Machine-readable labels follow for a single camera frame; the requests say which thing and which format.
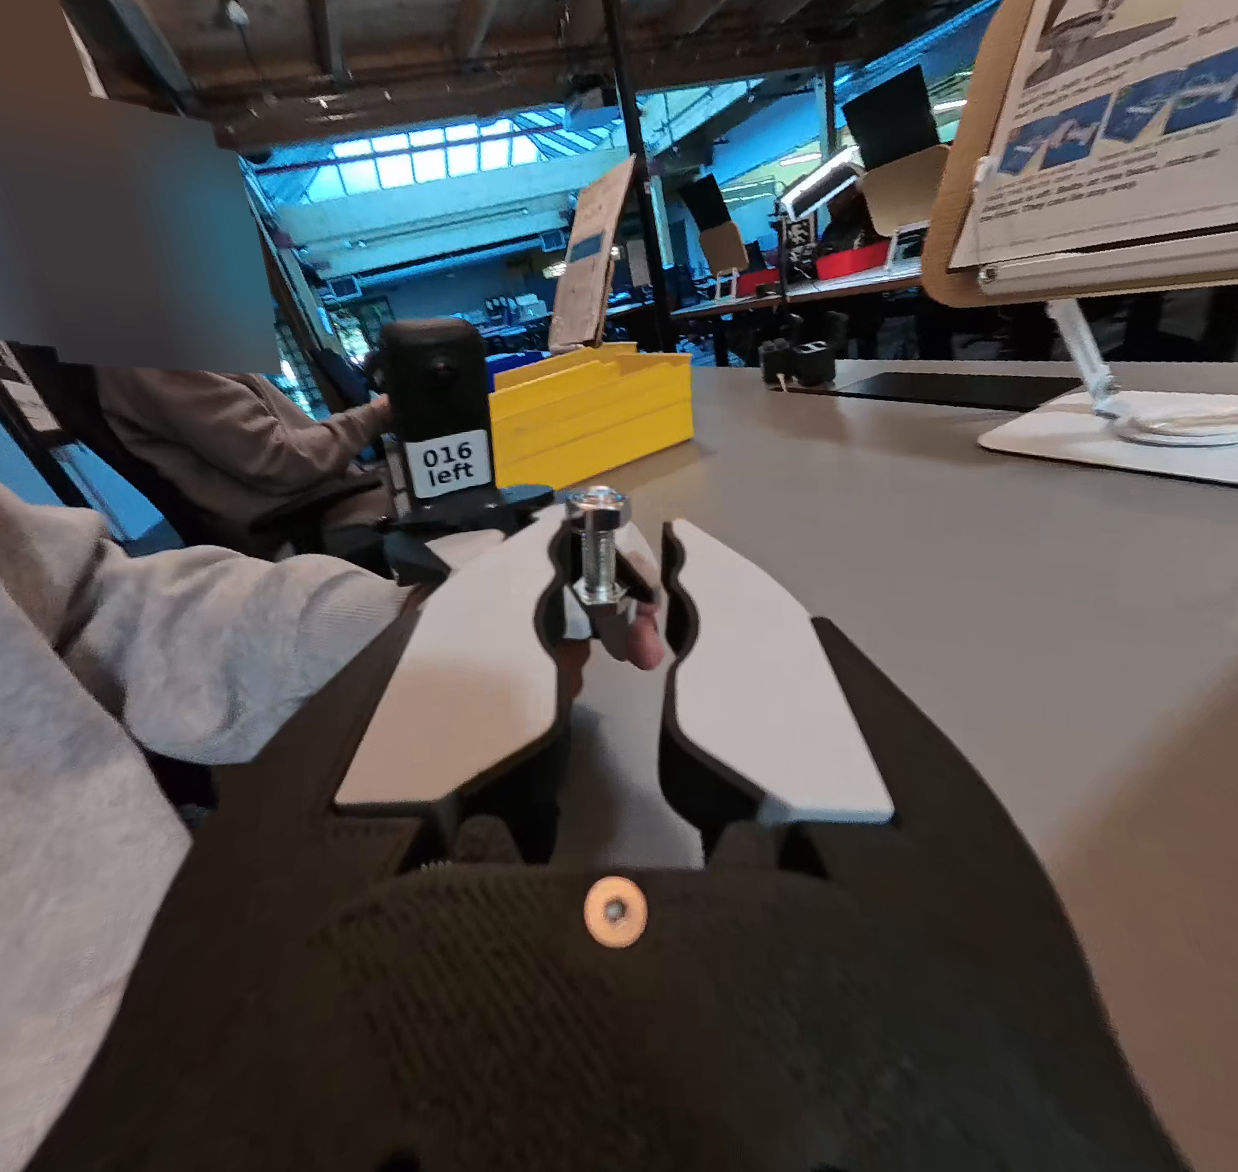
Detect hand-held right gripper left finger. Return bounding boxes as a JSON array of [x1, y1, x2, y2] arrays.
[[331, 519, 572, 835]]

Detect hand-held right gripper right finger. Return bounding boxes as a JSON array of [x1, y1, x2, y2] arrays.
[[660, 519, 895, 828]]

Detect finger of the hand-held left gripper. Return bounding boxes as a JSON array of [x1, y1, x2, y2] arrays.
[[429, 529, 528, 589], [617, 522, 665, 634]]

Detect silver bolt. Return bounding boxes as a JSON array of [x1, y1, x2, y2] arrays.
[[563, 485, 635, 607]]

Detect person's left forearm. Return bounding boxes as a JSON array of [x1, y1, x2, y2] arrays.
[[58, 539, 431, 768]]

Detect grey desk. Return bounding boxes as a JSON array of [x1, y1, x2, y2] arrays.
[[386, 360, 1238, 1172]]

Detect bright desk lamp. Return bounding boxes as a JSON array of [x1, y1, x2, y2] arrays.
[[777, 151, 863, 218]]

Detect person's left hand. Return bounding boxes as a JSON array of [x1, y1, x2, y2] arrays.
[[555, 609, 667, 704]]

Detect yellow plastic bin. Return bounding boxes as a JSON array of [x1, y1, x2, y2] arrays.
[[486, 341, 695, 494]]

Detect cardboard document stand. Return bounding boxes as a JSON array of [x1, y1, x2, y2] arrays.
[[548, 154, 639, 355]]

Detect black battery charger dock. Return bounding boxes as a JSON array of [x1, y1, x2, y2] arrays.
[[757, 313, 851, 390]]

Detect black steel column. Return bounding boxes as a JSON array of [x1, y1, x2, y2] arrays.
[[590, 0, 675, 355]]

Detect small rounded wooden stand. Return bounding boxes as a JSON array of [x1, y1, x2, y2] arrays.
[[697, 221, 751, 300]]

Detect ceiling projector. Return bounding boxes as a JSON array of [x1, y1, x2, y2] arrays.
[[565, 79, 620, 136]]

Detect small black panel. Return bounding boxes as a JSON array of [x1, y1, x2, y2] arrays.
[[679, 173, 734, 234]]

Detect black office chair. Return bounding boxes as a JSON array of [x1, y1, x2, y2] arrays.
[[0, 341, 388, 564]]

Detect large red plastic bin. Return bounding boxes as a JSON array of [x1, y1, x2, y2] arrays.
[[814, 241, 891, 283]]

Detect person's grey sweater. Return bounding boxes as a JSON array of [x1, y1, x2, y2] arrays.
[[0, 485, 199, 1172]]

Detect large rounded wooden stand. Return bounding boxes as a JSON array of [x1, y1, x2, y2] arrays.
[[858, 141, 955, 271]]

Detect large black panel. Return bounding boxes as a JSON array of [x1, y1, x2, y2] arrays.
[[839, 64, 941, 174]]

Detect wooden document stand white base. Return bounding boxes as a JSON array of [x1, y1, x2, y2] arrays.
[[920, 0, 1238, 489]]

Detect printed instruction sheet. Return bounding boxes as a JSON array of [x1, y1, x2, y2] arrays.
[[948, 0, 1238, 271]]

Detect black desk cable cover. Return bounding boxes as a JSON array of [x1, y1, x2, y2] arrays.
[[834, 370, 1085, 412]]

